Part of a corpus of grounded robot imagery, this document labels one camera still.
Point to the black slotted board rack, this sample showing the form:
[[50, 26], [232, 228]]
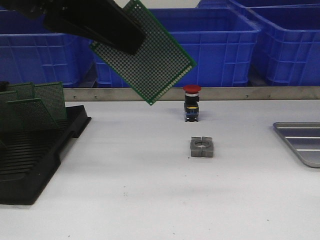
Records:
[[30, 159]]

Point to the red emergency stop button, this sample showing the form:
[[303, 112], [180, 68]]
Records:
[[191, 107]]

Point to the green perforated circuit board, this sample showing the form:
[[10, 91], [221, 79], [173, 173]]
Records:
[[9, 121], [33, 115], [52, 95], [159, 63], [24, 90]]

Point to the grey square clamp block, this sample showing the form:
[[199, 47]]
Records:
[[202, 147]]

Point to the blue plastic crate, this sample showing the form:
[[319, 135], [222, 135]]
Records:
[[31, 53], [287, 52], [219, 40]]

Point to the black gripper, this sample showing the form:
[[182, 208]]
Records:
[[35, 8]]

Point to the silver metal tray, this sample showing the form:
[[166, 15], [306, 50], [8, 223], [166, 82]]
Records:
[[303, 138]]

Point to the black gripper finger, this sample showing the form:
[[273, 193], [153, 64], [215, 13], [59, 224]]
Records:
[[102, 21]]

